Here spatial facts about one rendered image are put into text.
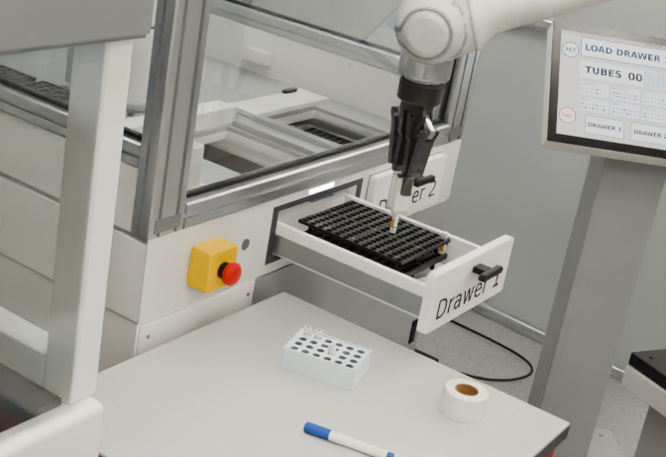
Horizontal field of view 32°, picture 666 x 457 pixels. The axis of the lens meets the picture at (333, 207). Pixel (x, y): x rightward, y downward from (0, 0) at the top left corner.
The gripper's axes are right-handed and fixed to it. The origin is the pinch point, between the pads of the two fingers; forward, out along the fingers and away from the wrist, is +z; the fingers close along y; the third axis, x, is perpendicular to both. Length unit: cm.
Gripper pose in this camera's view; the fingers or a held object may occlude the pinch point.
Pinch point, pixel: (399, 191)
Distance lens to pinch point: 199.9
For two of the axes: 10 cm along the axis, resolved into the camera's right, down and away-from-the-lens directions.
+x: -8.9, 0.1, -4.5
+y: -4.1, -3.8, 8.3
